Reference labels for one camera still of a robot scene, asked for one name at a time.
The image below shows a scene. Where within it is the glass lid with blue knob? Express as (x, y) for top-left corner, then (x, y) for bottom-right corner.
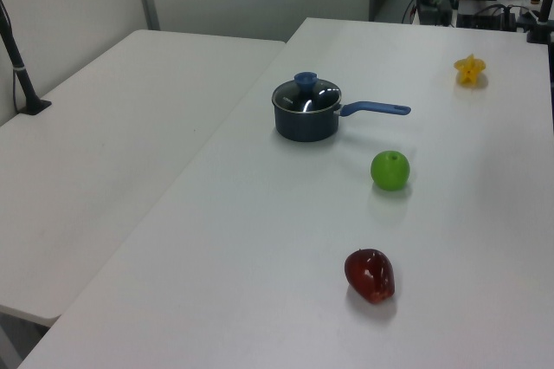
(272, 71), (344, 114)

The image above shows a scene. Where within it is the black equipment box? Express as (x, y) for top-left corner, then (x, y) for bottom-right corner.
(415, 0), (455, 26)

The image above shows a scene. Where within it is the black pole with white band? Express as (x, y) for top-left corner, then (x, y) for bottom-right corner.
(0, 0), (53, 117)

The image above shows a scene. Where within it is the black device with cables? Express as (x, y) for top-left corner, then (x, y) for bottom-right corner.
(456, 3), (521, 33)

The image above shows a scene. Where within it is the dark red apple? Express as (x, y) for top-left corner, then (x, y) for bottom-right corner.
(344, 249), (396, 305)

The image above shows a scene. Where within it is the yellow starfruit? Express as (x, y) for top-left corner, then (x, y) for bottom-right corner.
(453, 53), (488, 87)

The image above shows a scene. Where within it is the dark saucepan with blue handle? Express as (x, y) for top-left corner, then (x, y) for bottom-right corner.
(272, 95), (412, 144)

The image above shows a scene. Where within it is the green apple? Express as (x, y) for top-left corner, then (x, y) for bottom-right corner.
(370, 150), (411, 191)

